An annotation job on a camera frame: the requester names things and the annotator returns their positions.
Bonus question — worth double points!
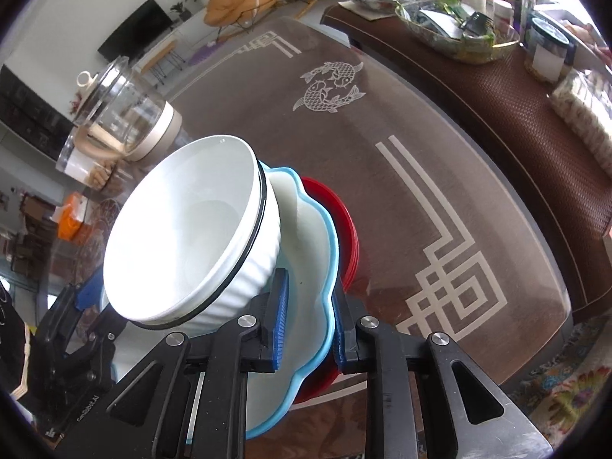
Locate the large red flower-shaped plate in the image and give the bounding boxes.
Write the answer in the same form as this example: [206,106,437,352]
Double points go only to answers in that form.
[289,177,359,405]

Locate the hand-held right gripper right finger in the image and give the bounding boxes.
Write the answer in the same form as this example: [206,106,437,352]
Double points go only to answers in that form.
[332,287,555,459]

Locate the purple round mat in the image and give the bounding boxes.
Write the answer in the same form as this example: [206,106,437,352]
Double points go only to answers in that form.
[186,41,221,67]

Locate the dark wooden dining chair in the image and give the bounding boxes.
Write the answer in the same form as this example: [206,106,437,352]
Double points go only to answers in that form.
[7,191,60,278]

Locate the clear plastic snack jar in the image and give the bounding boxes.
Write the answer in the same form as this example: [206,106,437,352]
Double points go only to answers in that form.
[55,129,127,192]

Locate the glass kettle cream base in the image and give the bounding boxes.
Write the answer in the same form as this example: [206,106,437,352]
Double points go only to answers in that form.
[72,56,186,163]

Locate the black display cabinet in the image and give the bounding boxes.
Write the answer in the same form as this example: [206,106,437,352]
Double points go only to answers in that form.
[0,64,75,161]

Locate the white ribbed bowl dark rim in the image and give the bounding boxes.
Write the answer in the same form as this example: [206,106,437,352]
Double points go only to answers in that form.
[103,136,288,330]

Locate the wooden bench hairpin legs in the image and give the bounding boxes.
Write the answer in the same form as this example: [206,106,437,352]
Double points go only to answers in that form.
[138,39,186,77]

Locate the orange tissue pack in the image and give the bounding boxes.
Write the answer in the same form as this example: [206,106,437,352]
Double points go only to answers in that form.
[57,191,103,242]

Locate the glass jar dark lid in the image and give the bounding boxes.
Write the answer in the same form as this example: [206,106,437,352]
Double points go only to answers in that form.
[523,16,577,82]

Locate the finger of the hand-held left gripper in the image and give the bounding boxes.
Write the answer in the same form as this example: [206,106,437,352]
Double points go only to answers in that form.
[38,268,104,351]
[52,324,128,394]

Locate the blue scalloped bowl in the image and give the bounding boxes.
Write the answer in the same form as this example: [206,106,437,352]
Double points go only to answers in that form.
[98,165,341,443]

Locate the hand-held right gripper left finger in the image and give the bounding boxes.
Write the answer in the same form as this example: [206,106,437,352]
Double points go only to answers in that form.
[57,268,290,459]

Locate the small white jar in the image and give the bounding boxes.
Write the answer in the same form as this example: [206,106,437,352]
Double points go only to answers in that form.
[492,0,514,29]

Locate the small red flower-shaped plate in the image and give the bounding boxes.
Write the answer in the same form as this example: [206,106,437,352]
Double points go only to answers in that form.
[300,177,357,292]

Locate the black television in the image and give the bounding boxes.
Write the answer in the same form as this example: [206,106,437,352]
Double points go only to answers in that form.
[97,0,174,60]

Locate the glass tray with greens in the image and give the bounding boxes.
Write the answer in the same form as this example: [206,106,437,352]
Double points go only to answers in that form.
[396,0,522,65]

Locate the floral cloth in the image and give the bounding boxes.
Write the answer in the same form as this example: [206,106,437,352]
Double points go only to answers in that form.
[509,316,612,445]

